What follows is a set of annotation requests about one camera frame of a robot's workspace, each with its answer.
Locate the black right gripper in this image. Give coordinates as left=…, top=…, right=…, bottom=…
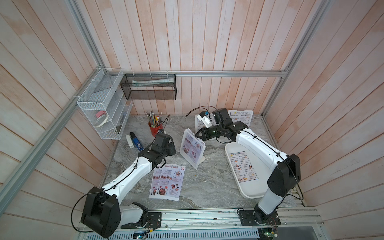
left=193, top=127, right=225, bottom=142

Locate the red special menu sheet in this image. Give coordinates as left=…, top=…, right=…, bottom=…
left=155, top=165, right=186, bottom=201
left=149, top=168, right=163, bottom=199
left=181, top=131, right=203, bottom=164

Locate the white menu holder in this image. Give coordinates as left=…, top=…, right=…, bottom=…
left=179, top=128, right=207, bottom=171
left=227, top=109, right=254, bottom=128
left=195, top=114, right=216, bottom=133

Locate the white menu holder front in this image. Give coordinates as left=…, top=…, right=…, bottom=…
left=227, top=109, right=254, bottom=128

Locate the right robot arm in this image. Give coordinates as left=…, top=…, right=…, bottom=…
left=195, top=108, right=301, bottom=218

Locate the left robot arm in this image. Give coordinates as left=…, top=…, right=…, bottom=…
left=81, top=132, right=176, bottom=239

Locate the red pencil cup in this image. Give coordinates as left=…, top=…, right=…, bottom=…
left=148, top=122, right=164, bottom=137

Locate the coloured pencils bundle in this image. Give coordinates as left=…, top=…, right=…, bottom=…
left=147, top=112, right=163, bottom=128

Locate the blue stapler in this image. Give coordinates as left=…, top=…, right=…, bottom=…
left=130, top=132, right=144, bottom=151

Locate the white eraser block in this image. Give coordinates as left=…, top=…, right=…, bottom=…
left=126, top=134, right=135, bottom=149

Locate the white plastic tray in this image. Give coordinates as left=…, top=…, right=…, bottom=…
left=225, top=141, right=280, bottom=199

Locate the black mesh basket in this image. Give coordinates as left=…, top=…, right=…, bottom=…
left=120, top=73, right=177, bottom=101

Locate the white tape roll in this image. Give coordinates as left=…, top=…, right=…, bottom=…
left=94, top=113, right=109, bottom=128

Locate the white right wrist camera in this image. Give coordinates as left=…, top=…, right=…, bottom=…
left=198, top=111, right=213, bottom=128

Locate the white wire shelf rack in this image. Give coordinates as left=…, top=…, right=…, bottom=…
left=77, top=68, right=132, bottom=140

